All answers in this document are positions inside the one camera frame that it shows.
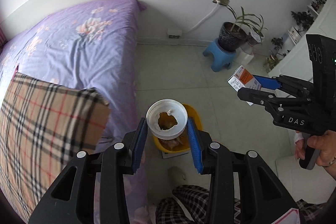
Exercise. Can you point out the blue plastic stool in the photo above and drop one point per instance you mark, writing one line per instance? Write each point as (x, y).
(222, 58)

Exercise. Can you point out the purple floral bed sheet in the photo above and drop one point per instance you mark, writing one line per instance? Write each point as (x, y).
(91, 45)

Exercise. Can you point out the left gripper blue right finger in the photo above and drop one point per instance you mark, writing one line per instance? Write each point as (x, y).
(195, 144)

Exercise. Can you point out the top shelf plant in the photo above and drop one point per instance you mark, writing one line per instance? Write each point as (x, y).
(317, 5)

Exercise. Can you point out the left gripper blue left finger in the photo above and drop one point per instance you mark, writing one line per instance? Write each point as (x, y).
(137, 151)

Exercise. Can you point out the white round plastic lid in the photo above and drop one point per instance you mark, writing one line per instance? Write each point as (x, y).
(167, 119)

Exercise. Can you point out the floor potted green plant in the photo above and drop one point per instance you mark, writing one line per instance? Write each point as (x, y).
(276, 54)

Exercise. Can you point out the metal wall plate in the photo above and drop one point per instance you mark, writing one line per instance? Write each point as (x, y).
(222, 2)

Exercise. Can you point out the wall power outlet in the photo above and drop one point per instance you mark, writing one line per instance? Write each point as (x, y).
(174, 33)

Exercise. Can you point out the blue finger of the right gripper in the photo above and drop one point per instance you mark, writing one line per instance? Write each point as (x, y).
(268, 83)
(256, 97)

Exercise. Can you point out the pink hair clip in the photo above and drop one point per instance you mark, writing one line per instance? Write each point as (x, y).
(16, 71)

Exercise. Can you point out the white clear plastic jug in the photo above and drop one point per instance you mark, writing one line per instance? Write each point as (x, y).
(244, 54)

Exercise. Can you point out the plaid pajama legs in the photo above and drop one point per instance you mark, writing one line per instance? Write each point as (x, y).
(195, 199)

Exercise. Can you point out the plaid beige blanket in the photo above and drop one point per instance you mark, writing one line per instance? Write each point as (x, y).
(43, 125)

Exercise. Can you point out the dark pot orchid plant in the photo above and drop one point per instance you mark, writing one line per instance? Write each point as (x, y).
(246, 28)

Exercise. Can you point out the person's right hand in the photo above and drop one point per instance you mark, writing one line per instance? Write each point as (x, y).
(324, 143)

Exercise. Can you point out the white wall pipe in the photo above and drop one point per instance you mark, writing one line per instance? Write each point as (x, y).
(205, 18)

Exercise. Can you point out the yellow trash bin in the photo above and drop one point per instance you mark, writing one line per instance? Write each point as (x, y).
(181, 143)

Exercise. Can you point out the orange white medicine box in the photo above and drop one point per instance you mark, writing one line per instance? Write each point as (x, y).
(242, 78)

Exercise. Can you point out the small shelf plant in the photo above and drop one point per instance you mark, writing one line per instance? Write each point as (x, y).
(303, 20)

